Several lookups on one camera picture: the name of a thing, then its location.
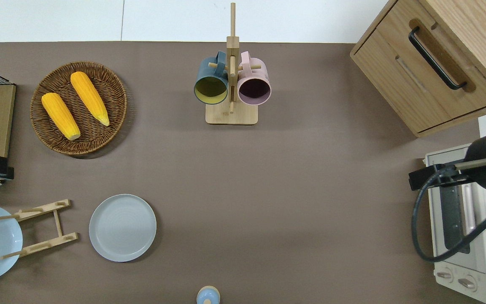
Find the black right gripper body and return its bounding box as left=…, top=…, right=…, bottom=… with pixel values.
left=409, top=164, right=472, bottom=191

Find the gray round plate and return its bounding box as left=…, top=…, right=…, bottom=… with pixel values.
left=89, top=194, right=157, bottom=262

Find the wooden plate rack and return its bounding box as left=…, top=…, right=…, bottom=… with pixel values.
left=0, top=199, right=79, bottom=260

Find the yellow corn cob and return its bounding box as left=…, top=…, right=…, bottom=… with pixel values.
left=70, top=71, right=110, bottom=127
left=41, top=92, right=81, bottom=141

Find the wooden drawer cabinet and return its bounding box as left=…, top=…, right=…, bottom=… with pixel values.
left=350, top=0, right=486, bottom=138

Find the round wicker basket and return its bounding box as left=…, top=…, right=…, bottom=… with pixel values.
left=30, top=62, right=127, bottom=155

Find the pink mug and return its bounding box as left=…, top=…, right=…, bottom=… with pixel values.
left=237, top=51, right=272, bottom=106

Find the wooden mug tree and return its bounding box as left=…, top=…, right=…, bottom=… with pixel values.
left=205, top=3, right=262, bottom=125

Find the dark blue mug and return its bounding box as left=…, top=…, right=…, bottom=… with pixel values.
left=194, top=51, right=230, bottom=105

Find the small blue domed jar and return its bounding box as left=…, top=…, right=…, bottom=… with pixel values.
left=196, top=285, right=221, bottom=304

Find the black cable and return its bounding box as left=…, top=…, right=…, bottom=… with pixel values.
left=411, top=168, right=486, bottom=263

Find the black cabinet handle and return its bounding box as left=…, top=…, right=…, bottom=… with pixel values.
left=408, top=27, right=467, bottom=91

